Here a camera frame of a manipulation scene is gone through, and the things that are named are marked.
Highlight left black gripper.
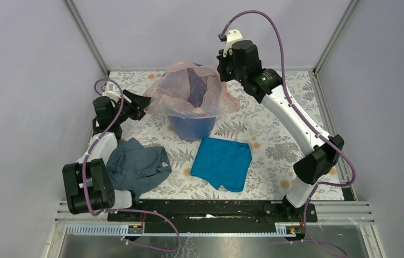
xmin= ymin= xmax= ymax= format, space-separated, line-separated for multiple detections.
xmin=112 ymin=89 xmax=154 ymax=124

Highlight pink plastic trash bag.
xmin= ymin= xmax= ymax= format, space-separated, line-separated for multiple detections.
xmin=143 ymin=61 xmax=240 ymax=119

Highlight blue plastic trash bin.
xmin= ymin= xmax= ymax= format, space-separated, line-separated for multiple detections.
xmin=161 ymin=63 xmax=218 ymax=142

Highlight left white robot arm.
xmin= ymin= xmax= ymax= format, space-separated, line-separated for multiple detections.
xmin=62 ymin=90 xmax=151 ymax=221

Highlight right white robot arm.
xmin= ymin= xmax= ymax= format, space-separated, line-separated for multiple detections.
xmin=217 ymin=39 xmax=344 ymax=221

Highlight grey-blue crumpled garment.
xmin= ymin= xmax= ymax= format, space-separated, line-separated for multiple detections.
xmin=106 ymin=138 xmax=172 ymax=196

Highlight teal folded cloth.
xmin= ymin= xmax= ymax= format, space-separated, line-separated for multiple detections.
xmin=190 ymin=137 xmax=252 ymax=192

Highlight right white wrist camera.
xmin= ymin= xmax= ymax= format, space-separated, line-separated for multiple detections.
xmin=218 ymin=28 xmax=243 ymax=58

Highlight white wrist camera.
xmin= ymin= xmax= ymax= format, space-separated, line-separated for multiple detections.
xmin=102 ymin=83 xmax=121 ymax=102
xmin=218 ymin=28 xmax=243 ymax=58

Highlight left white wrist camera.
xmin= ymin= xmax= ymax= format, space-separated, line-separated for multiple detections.
xmin=102 ymin=83 xmax=121 ymax=102

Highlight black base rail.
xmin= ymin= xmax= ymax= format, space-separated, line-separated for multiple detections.
xmin=107 ymin=199 xmax=318 ymax=234

